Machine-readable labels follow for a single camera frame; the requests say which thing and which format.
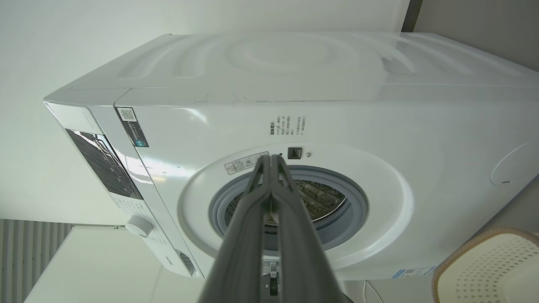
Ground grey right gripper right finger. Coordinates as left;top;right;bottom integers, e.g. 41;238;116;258
273;154;352;303

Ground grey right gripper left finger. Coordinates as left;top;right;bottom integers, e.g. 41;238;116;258
197;155;272;303

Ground stainless steel washing machine drum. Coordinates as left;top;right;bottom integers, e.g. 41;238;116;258
229;180;348;222

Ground white washing machine dial knob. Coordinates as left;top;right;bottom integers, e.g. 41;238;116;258
125;216;154;238

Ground black glossy control display panel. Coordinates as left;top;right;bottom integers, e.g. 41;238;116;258
65;128;144;200

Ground beige perforated laundry basket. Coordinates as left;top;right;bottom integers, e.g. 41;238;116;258
432;227;539;303

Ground white warning sticker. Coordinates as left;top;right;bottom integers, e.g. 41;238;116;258
224;151;270;175

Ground blue energy label sticker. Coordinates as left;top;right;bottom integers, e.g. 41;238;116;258
392;266;436;279

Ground white cabinet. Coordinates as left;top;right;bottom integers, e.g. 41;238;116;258
23;225;203;303

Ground white front-load washing machine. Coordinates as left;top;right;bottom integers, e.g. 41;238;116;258
43;32;539;281

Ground QR code sticker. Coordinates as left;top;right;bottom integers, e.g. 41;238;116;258
116;107;149;148

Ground grey ribbed curtain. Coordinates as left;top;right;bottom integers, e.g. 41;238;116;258
0;219;75;303

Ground white cables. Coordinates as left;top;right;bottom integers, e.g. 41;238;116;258
361;280;386;303

